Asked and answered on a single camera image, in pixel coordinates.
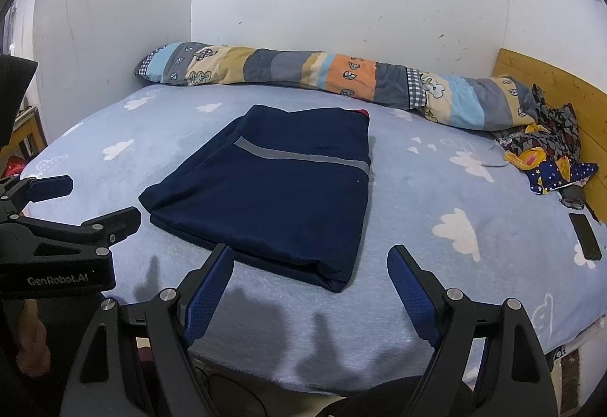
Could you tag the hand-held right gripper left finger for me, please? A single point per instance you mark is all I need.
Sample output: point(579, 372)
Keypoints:
point(206, 293)

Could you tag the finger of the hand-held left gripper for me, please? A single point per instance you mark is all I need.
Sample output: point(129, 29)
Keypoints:
point(111, 227)
point(47, 188)

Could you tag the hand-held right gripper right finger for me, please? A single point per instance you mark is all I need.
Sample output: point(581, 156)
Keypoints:
point(412, 289)

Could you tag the navy blue garment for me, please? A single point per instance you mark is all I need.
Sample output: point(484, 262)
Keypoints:
point(284, 199)

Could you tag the person's left hand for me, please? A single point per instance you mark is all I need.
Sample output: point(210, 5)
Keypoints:
point(31, 336)

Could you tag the light blue cloud blanket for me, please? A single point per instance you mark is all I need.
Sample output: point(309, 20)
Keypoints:
point(403, 189)

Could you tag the black phone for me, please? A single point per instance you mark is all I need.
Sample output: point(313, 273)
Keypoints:
point(586, 236)

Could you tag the colourful patterned cloth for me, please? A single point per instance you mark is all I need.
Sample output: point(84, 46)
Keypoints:
point(545, 161)

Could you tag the small dark object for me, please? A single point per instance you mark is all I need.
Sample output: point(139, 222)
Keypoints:
point(573, 196)

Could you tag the rolled patchwork quilt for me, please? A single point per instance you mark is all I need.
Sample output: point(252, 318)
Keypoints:
point(294, 66)

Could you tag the wooden headboard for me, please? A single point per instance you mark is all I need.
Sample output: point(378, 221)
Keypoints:
point(545, 70)

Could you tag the wooden furniture frame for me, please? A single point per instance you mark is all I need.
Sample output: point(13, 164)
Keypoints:
point(26, 127)

